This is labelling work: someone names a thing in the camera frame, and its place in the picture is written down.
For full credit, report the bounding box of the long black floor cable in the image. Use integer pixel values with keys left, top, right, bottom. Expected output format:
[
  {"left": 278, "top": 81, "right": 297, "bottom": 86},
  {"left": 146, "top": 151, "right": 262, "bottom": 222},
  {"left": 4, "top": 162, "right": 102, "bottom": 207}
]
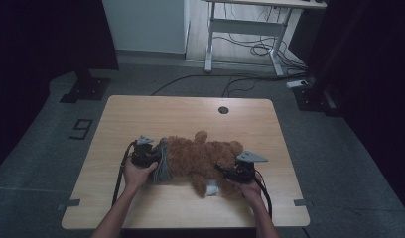
[{"left": 150, "top": 72, "right": 311, "bottom": 98}]

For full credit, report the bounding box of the brown teddy bear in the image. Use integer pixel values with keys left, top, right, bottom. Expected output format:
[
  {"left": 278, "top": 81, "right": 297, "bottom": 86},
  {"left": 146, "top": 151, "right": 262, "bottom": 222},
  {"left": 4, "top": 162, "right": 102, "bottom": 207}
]
[{"left": 164, "top": 130, "right": 245, "bottom": 198}]

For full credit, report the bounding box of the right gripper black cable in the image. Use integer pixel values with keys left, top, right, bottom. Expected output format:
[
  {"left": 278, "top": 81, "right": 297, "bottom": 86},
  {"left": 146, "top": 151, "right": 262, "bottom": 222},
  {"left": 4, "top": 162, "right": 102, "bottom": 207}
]
[{"left": 254, "top": 169, "right": 274, "bottom": 220}]

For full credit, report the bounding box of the black stand base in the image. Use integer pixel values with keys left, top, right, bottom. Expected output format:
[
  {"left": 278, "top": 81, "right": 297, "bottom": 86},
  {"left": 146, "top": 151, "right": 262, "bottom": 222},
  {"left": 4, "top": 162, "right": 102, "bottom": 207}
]
[
  {"left": 60, "top": 68, "right": 111, "bottom": 104},
  {"left": 293, "top": 83, "right": 343, "bottom": 117}
]

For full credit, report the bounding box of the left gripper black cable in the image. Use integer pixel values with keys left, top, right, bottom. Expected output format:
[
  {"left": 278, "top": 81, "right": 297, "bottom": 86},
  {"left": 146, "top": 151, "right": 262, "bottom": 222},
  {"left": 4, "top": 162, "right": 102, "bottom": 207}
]
[{"left": 111, "top": 140, "right": 139, "bottom": 207}]

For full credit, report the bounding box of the person's left hand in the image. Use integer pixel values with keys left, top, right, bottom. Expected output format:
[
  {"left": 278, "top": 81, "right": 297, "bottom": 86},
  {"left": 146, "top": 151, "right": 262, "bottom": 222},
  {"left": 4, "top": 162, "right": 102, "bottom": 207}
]
[{"left": 123, "top": 159, "right": 159, "bottom": 193}]

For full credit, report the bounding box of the grey tape strip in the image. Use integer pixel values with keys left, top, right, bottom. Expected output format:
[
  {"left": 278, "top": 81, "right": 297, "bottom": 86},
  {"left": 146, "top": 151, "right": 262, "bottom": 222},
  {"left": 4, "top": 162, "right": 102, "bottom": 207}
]
[
  {"left": 293, "top": 198, "right": 315, "bottom": 208},
  {"left": 57, "top": 198, "right": 81, "bottom": 212}
]

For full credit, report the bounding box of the tangle of black cables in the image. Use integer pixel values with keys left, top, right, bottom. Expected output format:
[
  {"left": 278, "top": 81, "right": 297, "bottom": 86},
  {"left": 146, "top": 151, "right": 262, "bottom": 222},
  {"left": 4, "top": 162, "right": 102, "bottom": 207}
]
[{"left": 213, "top": 3, "right": 308, "bottom": 72}]

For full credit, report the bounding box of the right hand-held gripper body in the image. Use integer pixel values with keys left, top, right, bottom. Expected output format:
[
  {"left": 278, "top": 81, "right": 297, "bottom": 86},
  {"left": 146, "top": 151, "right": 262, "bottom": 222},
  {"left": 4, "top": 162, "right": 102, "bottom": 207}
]
[{"left": 223, "top": 150, "right": 269, "bottom": 184}]

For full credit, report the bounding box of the person's right hand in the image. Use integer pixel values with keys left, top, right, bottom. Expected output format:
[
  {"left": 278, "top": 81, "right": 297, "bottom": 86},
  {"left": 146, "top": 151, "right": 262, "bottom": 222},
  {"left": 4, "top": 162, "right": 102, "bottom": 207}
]
[{"left": 237, "top": 174, "right": 265, "bottom": 205}]

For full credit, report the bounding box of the grey towel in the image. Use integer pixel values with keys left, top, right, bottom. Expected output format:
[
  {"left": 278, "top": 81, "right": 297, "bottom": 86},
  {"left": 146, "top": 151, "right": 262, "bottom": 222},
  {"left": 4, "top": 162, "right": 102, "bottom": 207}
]
[{"left": 152, "top": 137, "right": 174, "bottom": 185}]

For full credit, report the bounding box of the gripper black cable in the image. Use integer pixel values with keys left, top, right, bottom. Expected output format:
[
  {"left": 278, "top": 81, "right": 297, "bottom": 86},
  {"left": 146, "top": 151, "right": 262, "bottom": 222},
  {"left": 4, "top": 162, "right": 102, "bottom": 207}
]
[
  {"left": 254, "top": 169, "right": 274, "bottom": 220},
  {"left": 111, "top": 140, "right": 139, "bottom": 207}
]

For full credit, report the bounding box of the white metal frame desk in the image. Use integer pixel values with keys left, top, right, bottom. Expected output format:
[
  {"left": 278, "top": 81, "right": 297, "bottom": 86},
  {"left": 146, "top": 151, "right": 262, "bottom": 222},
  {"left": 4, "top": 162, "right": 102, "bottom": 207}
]
[{"left": 203, "top": 0, "right": 328, "bottom": 77}]

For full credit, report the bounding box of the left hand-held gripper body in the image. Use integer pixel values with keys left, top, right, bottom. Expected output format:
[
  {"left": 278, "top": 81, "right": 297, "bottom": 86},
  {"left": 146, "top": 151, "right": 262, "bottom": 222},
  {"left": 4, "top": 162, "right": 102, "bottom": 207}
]
[{"left": 130, "top": 134, "right": 161, "bottom": 169}]

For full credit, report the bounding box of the white power strip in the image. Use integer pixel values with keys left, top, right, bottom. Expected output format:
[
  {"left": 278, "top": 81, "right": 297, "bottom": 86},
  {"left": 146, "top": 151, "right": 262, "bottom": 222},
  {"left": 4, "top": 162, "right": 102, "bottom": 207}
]
[{"left": 286, "top": 79, "right": 310, "bottom": 89}]

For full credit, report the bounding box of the dark curtain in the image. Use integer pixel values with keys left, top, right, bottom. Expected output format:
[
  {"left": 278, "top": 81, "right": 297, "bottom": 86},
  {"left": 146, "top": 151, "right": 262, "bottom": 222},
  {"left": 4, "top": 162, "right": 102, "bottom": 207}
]
[
  {"left": 306, "top": 0, "right": 405, "bottom": 212},
  {"left": 0, "top": 0, "right": 120, "bottom": 175}
]

